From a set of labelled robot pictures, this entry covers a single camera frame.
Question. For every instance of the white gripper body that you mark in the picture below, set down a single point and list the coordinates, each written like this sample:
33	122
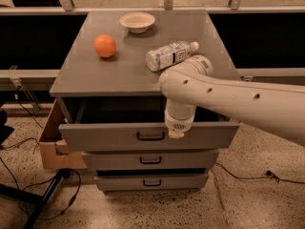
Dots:
178	123

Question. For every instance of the grey top drawer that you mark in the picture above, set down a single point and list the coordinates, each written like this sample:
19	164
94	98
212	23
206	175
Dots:
136	123

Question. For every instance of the grey drawer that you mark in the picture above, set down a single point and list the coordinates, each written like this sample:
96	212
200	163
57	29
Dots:
151	182
136	123
149	160

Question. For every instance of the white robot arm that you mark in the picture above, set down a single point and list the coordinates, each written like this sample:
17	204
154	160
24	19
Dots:
274	108

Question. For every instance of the grey drawer cabinet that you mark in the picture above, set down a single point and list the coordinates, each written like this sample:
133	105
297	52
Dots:
115	110

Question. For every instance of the grey bottom drawer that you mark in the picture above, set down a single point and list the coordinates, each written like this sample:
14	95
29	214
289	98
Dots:
151	182

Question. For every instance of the grey middle drawer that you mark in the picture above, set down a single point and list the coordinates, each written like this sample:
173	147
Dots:
149	160

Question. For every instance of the clear plastic water bottle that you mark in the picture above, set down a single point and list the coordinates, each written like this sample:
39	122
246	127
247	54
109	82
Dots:
166	56

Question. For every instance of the orange fruit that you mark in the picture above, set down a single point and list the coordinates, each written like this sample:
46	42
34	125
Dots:
104	46

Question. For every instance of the white paper bowl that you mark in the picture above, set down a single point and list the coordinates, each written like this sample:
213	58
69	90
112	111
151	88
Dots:
137	22

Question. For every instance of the cardboard box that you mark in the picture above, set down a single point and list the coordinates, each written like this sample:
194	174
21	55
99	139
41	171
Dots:
54	150

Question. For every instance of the black tripod stand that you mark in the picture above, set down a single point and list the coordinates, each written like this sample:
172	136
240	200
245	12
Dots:
38	201

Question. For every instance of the metal railing frame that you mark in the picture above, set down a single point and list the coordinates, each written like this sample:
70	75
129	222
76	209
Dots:
31	73

